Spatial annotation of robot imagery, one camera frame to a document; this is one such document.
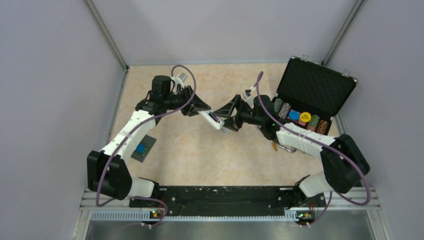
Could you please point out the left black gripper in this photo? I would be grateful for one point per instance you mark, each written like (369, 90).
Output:
(196, 104)

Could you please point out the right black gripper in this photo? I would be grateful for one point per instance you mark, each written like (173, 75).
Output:
(234, 123)

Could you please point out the white remote control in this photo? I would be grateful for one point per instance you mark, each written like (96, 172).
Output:
(216, 125)

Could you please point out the orange battery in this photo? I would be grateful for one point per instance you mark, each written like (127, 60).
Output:
(274, 146)

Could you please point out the purple battery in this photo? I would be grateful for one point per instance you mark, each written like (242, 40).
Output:
(215, 118)

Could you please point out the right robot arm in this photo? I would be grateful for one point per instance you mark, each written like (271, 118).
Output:
(343, 163)

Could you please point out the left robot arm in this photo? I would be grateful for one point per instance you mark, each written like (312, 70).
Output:
(107, 171)

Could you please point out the blue round chip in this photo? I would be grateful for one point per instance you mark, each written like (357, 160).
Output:
(294, 115)

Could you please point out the yellow round chip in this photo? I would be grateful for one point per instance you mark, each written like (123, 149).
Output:
(305, 117)

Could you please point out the black aluminium case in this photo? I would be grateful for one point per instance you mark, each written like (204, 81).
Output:
(309, 87)

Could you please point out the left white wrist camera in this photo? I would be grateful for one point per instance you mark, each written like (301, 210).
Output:
(180, 80)

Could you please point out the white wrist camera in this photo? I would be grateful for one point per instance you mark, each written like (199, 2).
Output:
(247, 95)
(180, 80)

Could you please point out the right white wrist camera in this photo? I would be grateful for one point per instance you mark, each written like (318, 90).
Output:
(247, 95)

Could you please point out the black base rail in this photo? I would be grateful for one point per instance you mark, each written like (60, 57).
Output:
(230, 202)

